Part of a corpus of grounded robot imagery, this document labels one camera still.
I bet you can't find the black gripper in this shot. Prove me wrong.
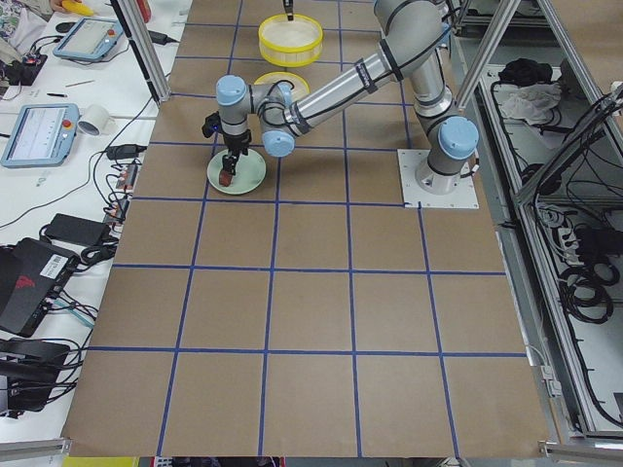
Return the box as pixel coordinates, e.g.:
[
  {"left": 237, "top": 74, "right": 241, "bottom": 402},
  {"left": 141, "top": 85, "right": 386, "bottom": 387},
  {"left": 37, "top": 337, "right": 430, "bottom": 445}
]
[{"left": 221, "top": 0, "right": 294, "bottom": 177}]

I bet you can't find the brown bun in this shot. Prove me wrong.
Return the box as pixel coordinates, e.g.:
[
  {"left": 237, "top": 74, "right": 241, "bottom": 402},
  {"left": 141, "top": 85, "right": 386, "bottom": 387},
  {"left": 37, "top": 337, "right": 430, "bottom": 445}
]
[{"left": 218, "top": 169, "right": 235, "bottom": 187}]

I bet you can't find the yellow steamer layer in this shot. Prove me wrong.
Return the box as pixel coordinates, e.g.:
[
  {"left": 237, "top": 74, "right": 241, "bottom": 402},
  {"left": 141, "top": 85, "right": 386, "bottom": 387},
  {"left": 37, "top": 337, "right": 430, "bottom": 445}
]
[
  {"left": 254, "top": 71, "right": 311, "bottom": 100},
  {"left": 258, "top": 14, "right": 324, "bottom": 68}
]

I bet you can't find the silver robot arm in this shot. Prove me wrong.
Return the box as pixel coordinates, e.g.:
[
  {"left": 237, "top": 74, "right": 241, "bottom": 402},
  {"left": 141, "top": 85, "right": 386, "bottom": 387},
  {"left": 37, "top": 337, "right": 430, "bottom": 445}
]
[{"left": 202, "top": 1, "right": 479, "bottom": 186}]

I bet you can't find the light green plate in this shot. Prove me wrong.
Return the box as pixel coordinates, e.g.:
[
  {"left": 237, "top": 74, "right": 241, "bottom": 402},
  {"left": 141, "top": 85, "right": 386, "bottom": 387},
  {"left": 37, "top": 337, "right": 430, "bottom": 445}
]
[{"left": 206, "top": 149, "right": 266, "bottom": 196}]

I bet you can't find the white tape roll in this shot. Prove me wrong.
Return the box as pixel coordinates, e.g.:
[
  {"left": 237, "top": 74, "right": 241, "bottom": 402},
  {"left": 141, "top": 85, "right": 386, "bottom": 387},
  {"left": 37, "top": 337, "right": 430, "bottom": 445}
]
[{"left": 78, "top": 104, "right": 117, "bottom": 136}]

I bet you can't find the upper teach pendant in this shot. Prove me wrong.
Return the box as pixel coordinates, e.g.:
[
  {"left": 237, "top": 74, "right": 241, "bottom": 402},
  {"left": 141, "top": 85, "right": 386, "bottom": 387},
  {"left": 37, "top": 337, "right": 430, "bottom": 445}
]
[{"left": 53, "top": 18, "right": 124, "bottom": 62}]

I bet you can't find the teach pendant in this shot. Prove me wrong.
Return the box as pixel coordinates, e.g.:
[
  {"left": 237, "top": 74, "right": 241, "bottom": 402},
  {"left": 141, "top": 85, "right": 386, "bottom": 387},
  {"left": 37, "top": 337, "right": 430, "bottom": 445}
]
[
  {"left": 1, "top": 103, "right": 80, "bottom": 168},
  {"left": 53, "top": 18, "right": 124, "bottom": 62}
]

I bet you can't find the yellow banana toy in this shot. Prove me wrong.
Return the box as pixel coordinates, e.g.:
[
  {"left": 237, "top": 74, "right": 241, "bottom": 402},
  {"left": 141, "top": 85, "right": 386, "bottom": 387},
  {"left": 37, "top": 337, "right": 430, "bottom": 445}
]
[{"left": 61, "top": 0, "right": 95, "bottom": 17}]

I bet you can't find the black power adapter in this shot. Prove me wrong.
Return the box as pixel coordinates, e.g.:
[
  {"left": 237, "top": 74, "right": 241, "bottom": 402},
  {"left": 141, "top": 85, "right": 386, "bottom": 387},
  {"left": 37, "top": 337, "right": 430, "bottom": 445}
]
[{"left": 44, "top": 213, "right": 111, "bottom": 246}]

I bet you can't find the lower teach pendant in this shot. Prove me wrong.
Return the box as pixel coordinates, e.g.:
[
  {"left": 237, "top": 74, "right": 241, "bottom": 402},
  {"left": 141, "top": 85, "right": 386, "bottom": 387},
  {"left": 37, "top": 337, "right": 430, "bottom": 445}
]
[{"left": 1, "top": 103, "right": 80, "bottom": 168}]

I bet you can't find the black laptop computer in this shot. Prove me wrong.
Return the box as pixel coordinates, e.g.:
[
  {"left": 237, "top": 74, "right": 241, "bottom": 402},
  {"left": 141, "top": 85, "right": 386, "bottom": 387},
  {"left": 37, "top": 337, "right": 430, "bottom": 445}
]
[{"left": 1, "top": 237, "right": 80, "bottom": 338}]

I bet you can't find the black cloth bundle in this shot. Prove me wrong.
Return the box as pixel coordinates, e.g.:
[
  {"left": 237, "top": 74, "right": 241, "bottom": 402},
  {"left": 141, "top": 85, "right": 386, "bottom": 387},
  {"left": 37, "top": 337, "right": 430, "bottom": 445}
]
[{"left": 498, "top": 58, "right": 553, "bottom": 87}]

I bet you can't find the white cloth bundle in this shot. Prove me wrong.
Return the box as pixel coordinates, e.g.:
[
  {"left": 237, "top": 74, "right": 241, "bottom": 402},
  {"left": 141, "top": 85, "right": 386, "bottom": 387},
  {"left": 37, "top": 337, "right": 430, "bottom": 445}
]
[{"left": 500, "top": 84, "right": 562, "bottom": 125}]

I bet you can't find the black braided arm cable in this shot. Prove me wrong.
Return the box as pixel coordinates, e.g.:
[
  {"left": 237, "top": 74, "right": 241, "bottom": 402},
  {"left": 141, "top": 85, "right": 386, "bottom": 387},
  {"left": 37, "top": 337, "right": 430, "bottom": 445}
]
[{"left": 250, "top": 80, "right": 306, "bottom": 127}]

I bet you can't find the aluminium frame post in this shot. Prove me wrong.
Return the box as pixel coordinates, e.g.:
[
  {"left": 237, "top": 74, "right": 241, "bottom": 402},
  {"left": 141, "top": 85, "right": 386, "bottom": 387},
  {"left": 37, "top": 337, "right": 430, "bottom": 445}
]
[{"left": 111, "top": 0, "right": 171, "bottom": 106}]

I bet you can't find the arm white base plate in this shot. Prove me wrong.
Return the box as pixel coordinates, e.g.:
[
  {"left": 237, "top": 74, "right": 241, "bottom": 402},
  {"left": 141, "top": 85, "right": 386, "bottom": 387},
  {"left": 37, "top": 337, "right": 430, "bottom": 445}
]
[{"left": 397, "top": 149, "right": 479, "bottom": 209}]

